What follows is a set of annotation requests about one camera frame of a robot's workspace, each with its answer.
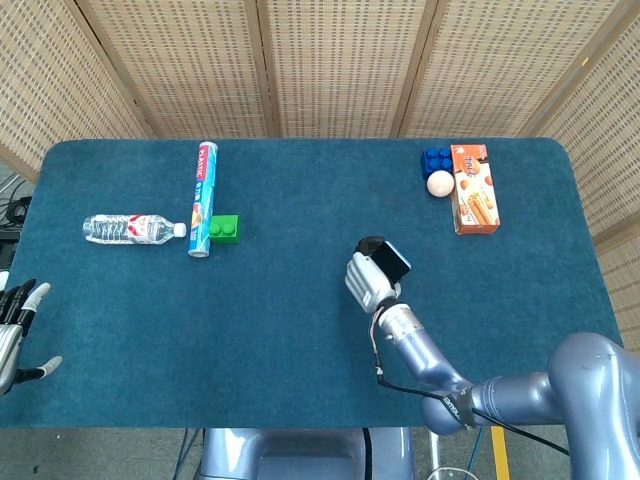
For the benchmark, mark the blue plastic wrap box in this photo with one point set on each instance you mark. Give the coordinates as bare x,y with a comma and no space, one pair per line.
203,199

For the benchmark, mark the yellow floor tape strip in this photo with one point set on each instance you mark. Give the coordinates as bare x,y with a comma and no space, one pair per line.
500,452

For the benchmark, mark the blue toy building block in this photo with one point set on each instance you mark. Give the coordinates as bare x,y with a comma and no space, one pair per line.
436,161

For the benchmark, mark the orange snack box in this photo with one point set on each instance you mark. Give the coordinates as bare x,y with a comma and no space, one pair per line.
474,190

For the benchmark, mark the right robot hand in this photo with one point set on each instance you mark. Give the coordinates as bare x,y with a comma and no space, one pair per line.
367,280

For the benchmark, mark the green toy building block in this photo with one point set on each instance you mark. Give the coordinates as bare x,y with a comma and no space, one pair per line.
224,229

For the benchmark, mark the woven bamboo folding screen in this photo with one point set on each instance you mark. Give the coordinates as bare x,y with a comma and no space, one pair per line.
340,65

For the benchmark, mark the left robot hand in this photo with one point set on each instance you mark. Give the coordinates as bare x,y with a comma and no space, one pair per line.
15,325

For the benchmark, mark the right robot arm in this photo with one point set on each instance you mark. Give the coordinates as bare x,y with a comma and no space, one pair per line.
500,385

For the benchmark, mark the cream white ball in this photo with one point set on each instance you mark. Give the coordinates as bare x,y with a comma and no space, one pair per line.
440,184

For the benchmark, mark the blue felt table mat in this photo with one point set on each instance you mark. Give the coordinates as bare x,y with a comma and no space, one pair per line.
250,310

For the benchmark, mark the black smartphone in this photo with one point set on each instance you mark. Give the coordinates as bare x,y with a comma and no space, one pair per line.
392,262

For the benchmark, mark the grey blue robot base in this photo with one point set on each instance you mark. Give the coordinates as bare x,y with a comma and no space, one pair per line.
305,454

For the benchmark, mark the clear plastic water bottle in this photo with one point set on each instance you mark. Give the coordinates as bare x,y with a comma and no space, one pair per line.
132,229

